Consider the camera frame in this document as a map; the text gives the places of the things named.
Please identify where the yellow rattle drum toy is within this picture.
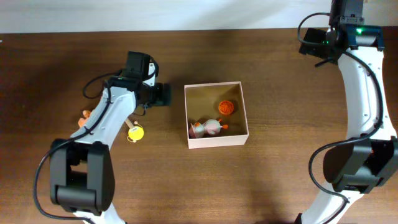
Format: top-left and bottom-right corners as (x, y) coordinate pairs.
(125, 118), (144, 143)

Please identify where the white pink duck toy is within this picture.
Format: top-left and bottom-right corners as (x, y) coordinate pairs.
(188, 119), (229, 139)

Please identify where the orange round plastic toy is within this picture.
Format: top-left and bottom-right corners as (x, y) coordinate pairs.
(218, 100), (234, 115)

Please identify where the yellow plush duck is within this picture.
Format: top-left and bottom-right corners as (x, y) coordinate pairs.
(78, 110), (91, 128)

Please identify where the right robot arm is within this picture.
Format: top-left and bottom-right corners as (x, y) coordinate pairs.
(295, 0), (397, 224)

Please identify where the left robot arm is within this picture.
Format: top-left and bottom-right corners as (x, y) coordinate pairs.
(47, 51), (170, 223)

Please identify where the white cardboard box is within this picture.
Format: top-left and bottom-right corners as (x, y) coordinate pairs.
(184, 82), (249, 149)

